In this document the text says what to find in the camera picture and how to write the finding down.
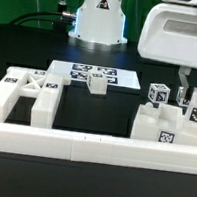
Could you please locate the white front fence wall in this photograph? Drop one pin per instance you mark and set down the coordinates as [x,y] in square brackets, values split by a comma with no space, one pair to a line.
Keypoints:
[85,147]

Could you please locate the white tagged cube left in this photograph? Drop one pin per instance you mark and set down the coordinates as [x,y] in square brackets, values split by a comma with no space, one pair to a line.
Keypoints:
[158,93]

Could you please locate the white tagged cube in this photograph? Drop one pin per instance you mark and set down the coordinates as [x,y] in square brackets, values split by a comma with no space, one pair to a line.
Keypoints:
[158,93]
[183,97]

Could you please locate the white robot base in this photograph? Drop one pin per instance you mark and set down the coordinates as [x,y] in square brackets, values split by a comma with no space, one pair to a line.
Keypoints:
[99,25]

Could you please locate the white chair back frame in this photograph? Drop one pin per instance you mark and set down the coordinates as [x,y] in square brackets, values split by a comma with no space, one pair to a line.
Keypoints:
[45,88]

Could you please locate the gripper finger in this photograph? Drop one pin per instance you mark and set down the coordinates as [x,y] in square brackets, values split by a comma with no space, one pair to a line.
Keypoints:
[183,75]

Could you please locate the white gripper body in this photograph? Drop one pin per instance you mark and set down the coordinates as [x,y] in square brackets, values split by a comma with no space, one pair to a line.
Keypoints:
[170,35]

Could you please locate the white tagged cube right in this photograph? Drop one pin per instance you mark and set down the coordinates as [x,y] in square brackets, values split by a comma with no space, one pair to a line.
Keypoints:
[183,97]

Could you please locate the white chair seat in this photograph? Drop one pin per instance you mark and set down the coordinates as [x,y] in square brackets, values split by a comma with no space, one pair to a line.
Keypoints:
[166,123]

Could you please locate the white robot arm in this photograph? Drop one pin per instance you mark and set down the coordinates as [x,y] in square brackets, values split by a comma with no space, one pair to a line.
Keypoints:
[190,1]

